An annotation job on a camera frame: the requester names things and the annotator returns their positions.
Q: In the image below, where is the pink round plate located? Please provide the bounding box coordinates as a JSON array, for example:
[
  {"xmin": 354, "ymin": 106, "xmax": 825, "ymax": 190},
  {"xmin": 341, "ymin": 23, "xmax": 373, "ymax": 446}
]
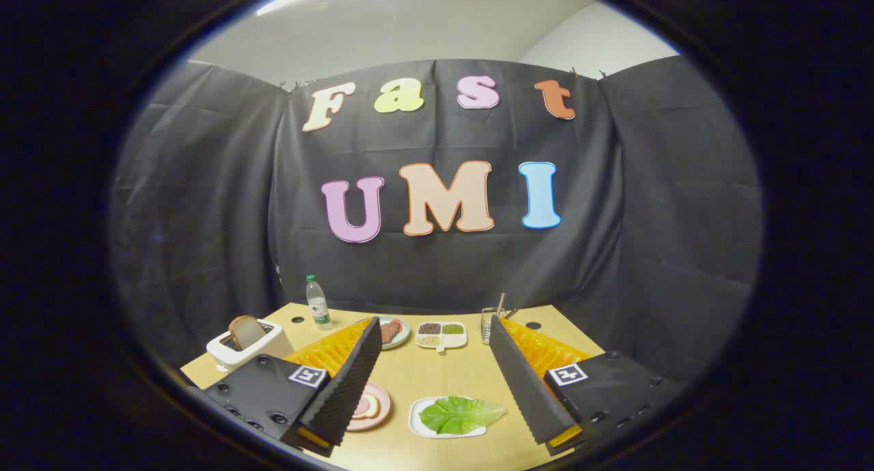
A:
[{"xmin": 345, "ymin": 381, "xmax": 392, "ymax": 432}]

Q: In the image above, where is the light blue oval plate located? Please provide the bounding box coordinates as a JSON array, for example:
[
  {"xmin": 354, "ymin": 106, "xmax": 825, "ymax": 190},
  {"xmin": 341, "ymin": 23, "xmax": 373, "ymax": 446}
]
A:
[{"xmin": 377, "ymin": 315, "xmax": 412, "ymax": 350}]

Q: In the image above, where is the brown bread slice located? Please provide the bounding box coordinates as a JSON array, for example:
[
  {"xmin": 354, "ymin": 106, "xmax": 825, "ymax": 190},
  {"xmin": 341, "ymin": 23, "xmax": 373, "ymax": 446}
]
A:
[{"xmin": 228, "ymin": 315, "xmax": 268, "ymax": 350}]

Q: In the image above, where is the clear water bottle green cap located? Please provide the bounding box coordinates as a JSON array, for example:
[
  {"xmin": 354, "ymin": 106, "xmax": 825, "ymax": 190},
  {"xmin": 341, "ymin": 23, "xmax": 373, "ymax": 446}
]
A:
[{"xmin": 305, "ymin": 274, "xmax": 333, "ymax": 331}]

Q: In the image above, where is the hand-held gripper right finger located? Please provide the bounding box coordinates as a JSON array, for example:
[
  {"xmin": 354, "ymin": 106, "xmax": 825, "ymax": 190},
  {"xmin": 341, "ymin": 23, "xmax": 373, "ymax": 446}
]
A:
[{"xmin": 489, "ymin": 315, "xmax": 686, "ymax": 457}]

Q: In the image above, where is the metal wire rack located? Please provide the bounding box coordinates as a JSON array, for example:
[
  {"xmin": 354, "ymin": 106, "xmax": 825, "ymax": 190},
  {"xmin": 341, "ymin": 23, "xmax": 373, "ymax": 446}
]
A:
[{"xmin": 481, "ymin": 307, "xmax": 518, "ymax": 345}]

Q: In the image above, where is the white toaster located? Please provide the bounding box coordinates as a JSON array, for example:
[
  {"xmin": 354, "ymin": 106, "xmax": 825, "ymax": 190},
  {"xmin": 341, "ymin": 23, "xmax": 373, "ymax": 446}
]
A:
[{"xmin": 206, "ymin": 319, "xmax": 296, "ymax": 373}]

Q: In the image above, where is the green lettuce leaf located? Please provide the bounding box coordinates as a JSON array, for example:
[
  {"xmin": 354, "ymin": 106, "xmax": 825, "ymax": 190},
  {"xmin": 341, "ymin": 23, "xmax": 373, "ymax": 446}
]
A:
[{"xmin": 419, "ymin": 396, "xmax": 507, "ymax": 436}]

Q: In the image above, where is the white divided dish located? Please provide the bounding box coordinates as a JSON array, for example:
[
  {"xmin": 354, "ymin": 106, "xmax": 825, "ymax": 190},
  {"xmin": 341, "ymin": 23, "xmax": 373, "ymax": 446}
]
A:
[{"xmin": 415, "ymin": 321, "xmax": 468, "ymax": 354}]

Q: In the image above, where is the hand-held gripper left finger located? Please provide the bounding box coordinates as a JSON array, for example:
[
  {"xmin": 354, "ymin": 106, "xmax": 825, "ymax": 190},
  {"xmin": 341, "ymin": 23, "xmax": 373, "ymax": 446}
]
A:
[{"xmin": 203, "ymin": 317, "xmax": 384, "ymax": 458}]

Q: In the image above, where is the white rectangular plate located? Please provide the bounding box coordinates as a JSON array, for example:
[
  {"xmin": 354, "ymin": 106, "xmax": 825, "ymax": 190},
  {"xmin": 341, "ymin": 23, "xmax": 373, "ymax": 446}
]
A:
[{"xmin": 408, "ymin": 396, "xmax": 489, "ymax": 439}]

